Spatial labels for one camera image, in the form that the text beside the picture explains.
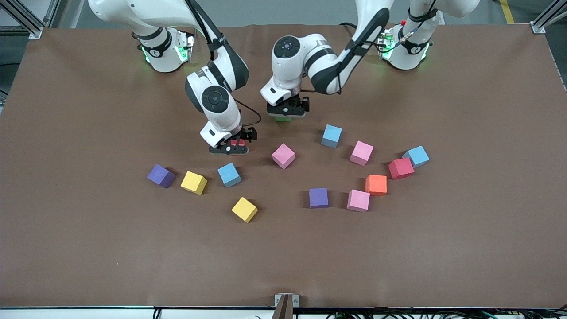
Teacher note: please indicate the aluminium frame extrusion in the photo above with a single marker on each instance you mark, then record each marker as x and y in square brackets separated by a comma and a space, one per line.
[538, 27]
[31, 30]
[51, 13]

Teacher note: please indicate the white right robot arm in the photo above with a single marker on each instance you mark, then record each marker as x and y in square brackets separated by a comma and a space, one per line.
[217, 113]

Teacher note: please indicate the brown table cover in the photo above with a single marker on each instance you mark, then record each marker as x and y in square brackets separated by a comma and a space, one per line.
[88, 248]

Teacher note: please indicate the pink foam cube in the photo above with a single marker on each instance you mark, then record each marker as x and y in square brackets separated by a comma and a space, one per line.
[358, 200]
[361, 152]
[283, 155]

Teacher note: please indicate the light blue foam cube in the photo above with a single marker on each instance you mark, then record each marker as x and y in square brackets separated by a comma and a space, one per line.
[229, 173]
[331, 135]
[417, 155]

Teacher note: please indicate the orange foam cube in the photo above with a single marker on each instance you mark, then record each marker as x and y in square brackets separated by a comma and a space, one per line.
[376, 184]

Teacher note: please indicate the red foam cube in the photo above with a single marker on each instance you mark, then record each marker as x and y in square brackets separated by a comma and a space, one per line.
[400, 167]
[238, 142]

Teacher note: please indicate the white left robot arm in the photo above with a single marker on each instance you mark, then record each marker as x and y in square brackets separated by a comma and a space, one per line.
[328, 62]

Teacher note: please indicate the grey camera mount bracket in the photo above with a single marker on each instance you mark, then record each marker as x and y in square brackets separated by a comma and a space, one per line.
[285, 305]

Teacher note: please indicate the purple foam cube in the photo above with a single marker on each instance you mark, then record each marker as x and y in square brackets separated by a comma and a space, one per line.
[318, 197]
[160, 175]

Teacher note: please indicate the yellow foam cube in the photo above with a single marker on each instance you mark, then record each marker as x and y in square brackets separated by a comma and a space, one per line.
[244, 208]
[193, 181]

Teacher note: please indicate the green foam cube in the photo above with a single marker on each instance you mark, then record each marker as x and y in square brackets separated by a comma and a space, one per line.
[282, 119]

